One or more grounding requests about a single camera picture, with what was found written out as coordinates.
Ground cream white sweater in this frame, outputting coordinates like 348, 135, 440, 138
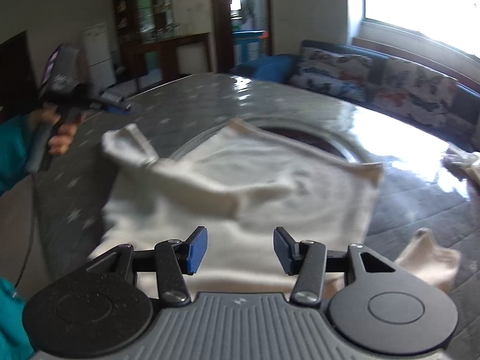
93, 119, 384, 294

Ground teal sleeve forearm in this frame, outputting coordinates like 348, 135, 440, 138
1, 115, 49, 359

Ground pink white bagged clothes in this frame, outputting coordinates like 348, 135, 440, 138
442, 143, 480, 194

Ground person's left hand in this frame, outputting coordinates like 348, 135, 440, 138
28, 104, 87, 156

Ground white refrigerator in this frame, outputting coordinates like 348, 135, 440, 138
82, 24, 116, 88

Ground dark wooden display cabinet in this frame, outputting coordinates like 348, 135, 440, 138
113, 0, 175, 77

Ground grey quilted star mat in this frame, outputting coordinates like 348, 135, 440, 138
33, 72, 480, 360

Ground blue cabinet in hallway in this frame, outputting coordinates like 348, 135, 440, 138
233, 30, 269, 65

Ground butterfly cushion near doorway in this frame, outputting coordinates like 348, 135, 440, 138
289, 46, 373, 102

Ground blue sofa bench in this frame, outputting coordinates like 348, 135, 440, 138
231, 40, 479, 150

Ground butterfly cushion near window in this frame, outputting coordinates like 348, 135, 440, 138
373, 58, 479, 141

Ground black cable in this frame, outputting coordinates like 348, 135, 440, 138
13, 171, 38, 290

